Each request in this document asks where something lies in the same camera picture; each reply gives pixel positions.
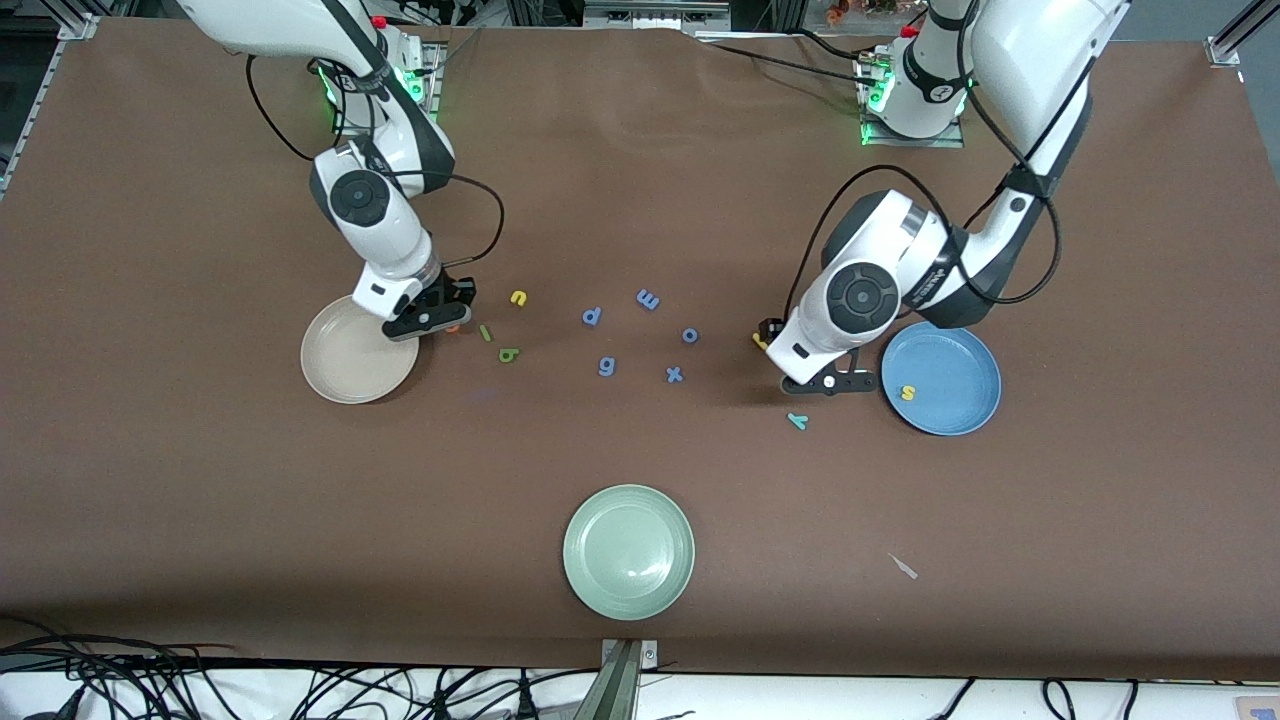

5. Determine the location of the beige round plate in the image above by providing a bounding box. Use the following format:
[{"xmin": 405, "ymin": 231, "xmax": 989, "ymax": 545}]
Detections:
[{"xmin": 300, "ymin": 293, "xmax": 421, "ymax": 406}]

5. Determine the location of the brown table cover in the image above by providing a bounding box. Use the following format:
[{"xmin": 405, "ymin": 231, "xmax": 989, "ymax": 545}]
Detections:
[{"xmin": 0, "ymin": 18, "xmax": 1280, "ymax": 683}]

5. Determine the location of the blue round plate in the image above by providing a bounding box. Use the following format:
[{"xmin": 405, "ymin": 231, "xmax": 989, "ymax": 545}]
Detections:
[{"xmin": 880, "ymin": 322, "xmax": 1003, "ymax": 437}]

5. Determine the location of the green round plate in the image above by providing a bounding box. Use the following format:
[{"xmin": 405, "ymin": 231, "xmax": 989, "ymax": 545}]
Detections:
[{"xmin": 562, "ymin": 484, "xmax": 696, "ymax": 622}]

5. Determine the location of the silver metal box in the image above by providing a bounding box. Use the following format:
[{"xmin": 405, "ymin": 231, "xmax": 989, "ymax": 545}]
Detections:
[{"xmin": 583, "ymin": 0, "xmax": 731, "ymax": 33}]

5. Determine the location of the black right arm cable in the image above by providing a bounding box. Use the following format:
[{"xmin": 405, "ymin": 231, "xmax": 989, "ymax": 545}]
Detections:
[{"xmin": 245, "ymin": 55, "xmax": 506, "ymax": 269}]

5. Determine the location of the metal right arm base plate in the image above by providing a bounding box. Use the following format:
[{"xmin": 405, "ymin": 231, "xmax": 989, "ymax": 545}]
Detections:
[{"xmin": 333, "ymin": 40, "xmax": 443, "ymax": 137}]

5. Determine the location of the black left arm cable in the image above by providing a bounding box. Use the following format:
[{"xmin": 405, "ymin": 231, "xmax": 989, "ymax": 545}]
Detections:
[{"xmin": 788, "ymin": 20, "xmax": 1061, "ymax": 326}]

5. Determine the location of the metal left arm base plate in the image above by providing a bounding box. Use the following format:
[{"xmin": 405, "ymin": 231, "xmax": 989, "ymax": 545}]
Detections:
[{"xmin": 860, "ymin": 50, "xmax": 966, "ymax": 150}]

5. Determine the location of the black cable near arm base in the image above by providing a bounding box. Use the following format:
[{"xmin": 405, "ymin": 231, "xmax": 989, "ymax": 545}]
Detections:
[{"xmin": 690, "ymin": 35, "xmax": 881, "ymax": 86}]

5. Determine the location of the metal table edge bracket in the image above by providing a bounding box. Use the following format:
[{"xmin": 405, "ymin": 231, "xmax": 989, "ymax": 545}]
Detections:
[{"xmin": 599, "ymin": 638, "xmax": 660, "ymax": 720}]

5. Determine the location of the black floor cable tangle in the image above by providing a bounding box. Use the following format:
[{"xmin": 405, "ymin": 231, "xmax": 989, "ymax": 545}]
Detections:
[
  {"xmin": 290, "ymin": 665, "xmax": 601, "ymax": 720},
  {"xmin": 0, "ymin": 615, "xmax": 241, "ymax": 720}
]

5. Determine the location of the aluminium frame rail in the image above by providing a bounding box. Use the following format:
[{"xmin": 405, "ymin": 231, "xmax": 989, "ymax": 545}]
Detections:
[
  {"xmin": 0, "ymin": 12, "xmax": 101, "ymax": 196},
  {"xmin": 1205, "ymin": 0, "xmax": 1280, "ymax": 69}
]

